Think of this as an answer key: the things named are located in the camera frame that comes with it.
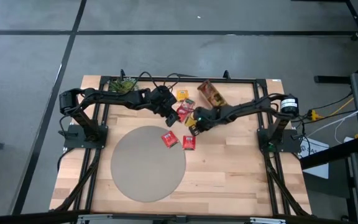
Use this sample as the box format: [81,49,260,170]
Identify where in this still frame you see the black metal bar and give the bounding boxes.
[314,75,352,85]

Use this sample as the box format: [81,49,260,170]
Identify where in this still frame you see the black metal beam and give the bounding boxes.
[299,136,358,170]

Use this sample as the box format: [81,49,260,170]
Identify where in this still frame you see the yellow tea packet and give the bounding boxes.
[176,89,190,103]
[185,114,198,128]

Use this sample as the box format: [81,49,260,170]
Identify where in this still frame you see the black aluminium table frame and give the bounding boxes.
[52,70,312,218]

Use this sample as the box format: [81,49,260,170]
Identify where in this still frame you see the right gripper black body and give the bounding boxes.
[193,106,230,131]

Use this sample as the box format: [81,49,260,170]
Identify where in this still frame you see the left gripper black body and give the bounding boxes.
[149,85,178,118]

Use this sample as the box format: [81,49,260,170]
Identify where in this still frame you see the black horizontal rail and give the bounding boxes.
[0,210,358,224]

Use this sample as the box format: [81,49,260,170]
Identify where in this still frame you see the wooden compartment tray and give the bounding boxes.
[196,79,229,109]

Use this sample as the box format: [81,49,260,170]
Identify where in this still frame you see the red tea packet dark band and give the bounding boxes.
[182,98,196,112]

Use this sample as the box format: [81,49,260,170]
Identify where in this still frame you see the yellow cable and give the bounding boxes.
[308,98,354,122]

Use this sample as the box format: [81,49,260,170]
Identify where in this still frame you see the white paper sheet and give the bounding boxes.
[299,136,331,180]

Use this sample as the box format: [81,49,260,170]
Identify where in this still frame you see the round grey table mat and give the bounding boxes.
[110,125,187,203]

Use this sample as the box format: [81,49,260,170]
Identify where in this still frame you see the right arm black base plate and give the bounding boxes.
[257,128,302,154]

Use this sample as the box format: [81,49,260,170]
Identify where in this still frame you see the white cable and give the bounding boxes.
[308,98,358,144]

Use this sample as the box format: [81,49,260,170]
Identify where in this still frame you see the left wrist camera black cable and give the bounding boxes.
[137,71,180,91]

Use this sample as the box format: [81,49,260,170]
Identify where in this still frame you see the small potted green plant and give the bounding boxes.
[108,77,139,94]

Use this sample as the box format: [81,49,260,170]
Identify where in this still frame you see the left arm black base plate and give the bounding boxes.
[63,125,109,149]

